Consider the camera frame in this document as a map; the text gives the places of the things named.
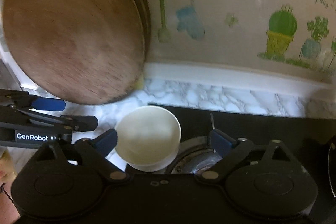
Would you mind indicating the black gas stove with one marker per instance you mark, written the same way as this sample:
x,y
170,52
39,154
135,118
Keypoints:
x,y
308,139

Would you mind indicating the person's left hand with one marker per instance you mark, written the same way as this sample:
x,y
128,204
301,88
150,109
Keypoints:
x,y
9,213

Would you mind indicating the cream white bowl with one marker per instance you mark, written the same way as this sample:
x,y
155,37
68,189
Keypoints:
x,y
148,138

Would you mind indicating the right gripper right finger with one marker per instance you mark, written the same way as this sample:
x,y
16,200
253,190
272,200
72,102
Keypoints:
x,y
232,151

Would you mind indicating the round wooden cutting board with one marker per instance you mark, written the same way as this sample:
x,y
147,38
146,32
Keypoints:
x,y
89,52

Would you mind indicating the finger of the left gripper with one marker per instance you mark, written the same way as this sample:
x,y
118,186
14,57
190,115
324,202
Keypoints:
x,y
25,101
27,120

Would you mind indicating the black wok pan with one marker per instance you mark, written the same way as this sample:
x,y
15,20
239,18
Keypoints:
x,y
331,167

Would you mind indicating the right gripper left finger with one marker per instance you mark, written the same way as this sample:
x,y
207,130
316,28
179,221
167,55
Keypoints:
x,y
93,154

